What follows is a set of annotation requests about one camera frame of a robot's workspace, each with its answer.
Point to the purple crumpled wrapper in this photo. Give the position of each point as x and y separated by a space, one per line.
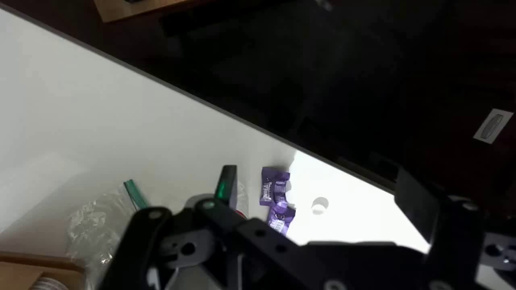
277 202

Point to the small white cap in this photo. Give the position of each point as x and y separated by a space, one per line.
320 205

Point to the white cabinet sticker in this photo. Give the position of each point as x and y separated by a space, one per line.
493 125

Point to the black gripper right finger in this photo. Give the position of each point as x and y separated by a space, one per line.
457 242

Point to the wooden platform board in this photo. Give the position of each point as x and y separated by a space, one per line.
135 9

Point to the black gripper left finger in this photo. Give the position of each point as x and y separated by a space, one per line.
146 242

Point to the stacked white paper cups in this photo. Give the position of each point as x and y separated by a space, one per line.
51 282

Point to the clear plastic zip bag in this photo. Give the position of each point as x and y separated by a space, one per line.
99 231

